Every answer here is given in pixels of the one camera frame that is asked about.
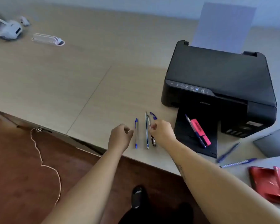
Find person's black trousers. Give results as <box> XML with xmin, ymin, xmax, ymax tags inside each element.
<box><xmin>118</xmin><ymin>202</ymin><xmax>194</xmax><ymax>224</ymax></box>

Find dark striped slim pen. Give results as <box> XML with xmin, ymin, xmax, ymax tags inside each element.
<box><xmin>145</xmin><ymin>112</ymin><xmax>150</xmax><ymax>150</ymax></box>

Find person's left black shoe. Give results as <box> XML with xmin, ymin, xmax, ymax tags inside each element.
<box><xmin>131</xmin><ymin>185</ymin><xmax>150</xmax><ymax>210</ymax></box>

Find white paper sheet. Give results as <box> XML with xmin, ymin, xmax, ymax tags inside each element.
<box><xmin>191</xmin><ymin>2</ymin><xmax>257</xmax><ymax>54</ymax></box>

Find blue pen clear barrel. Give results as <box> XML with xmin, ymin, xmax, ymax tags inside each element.
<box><xmin>185</xmin><ymin>114</ymin><xmax>207</xmax><ymax>149</ymax></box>

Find grey pen holder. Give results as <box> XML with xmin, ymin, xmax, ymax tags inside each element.
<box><xmin>253</xmin><ymin>125</ymin><xmax>280</xmax><ymax>158</ymax></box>

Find red hole punch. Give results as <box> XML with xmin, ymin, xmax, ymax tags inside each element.
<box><xmin>248</xmin><ymin>166</ymin><xmax>280</xmax><ymax>204</ymax></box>

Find person's right hand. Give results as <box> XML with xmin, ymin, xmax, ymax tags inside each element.
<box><xmin>149</xmin><ymin>119</ymin><xmax>178</xmax><ymax>150</ymax></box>

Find pink highlighter marker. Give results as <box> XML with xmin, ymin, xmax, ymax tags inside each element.
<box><xmin>190</xmin><ymin>119</ymin><xmax>212</xmax><ymax>147</ymax></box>

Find black printer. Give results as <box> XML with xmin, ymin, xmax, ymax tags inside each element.
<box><xmin>161</xmin><ymin>40</ymin><xmax>278</xmax><ymax>159</ymax></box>

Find person's left forearm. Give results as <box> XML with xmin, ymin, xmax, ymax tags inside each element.
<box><xmin>41</xmin><ymin>147</ymin><xmax>129</xmax><ymax>224</ymax></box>

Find white cable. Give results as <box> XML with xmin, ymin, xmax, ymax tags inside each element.
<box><xmin>30</xmin><ymin>128</ymin><xmax>62</xmax><ymax>207</ymax></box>

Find white headset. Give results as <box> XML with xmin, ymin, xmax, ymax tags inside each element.
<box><xmin>0</xmin><ymin>18</ymin><xmax>24</xmax><ymax>41</ymax></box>

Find person's left hand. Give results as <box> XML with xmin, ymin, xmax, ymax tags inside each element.
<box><xmin>108</xmin><ymin>124</ymin><xmax>134</xmax><ymax>154</ymax></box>

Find person's right forearm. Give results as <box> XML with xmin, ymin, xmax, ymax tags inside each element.
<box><xmin>163</xmin><ymin>140</ymin><xmax>280</xmax><ymax>224</ymax></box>

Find light wooden desk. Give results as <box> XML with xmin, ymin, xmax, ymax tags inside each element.
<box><xmin>0</xmin><ymin>1</ymin><xmax>280</xmax><ymax>216</ymax></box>

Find blue white striped pen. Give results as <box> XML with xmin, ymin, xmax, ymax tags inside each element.
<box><xmin>219</xmin><ymin>158</ymin><xmax>258</xmax><ymax>169</ymax></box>

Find solid blue pen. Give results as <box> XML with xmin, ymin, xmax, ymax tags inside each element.
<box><xmin>216</xmin><ymin>142</ymin><xmax>241</xmax><ymax>164</ymax></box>

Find clear pen black grip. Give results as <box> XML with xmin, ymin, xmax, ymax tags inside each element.
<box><xmin>147</xmin><ymin>115</ymin><xmax>157</xmax><ymax>147</ymax></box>

